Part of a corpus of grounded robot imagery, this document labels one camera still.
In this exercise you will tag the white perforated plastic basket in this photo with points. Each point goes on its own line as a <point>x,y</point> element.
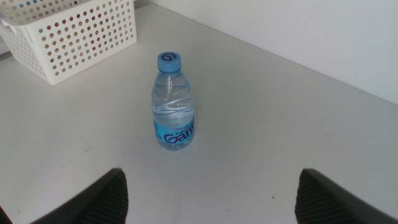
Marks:
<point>77,40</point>

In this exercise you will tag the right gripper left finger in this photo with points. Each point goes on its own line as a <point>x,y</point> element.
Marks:
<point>102,202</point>

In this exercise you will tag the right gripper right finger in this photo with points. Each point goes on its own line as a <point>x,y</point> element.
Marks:
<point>323,202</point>

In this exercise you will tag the clear water bottle blue cap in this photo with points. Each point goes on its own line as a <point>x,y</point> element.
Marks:
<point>172,118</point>

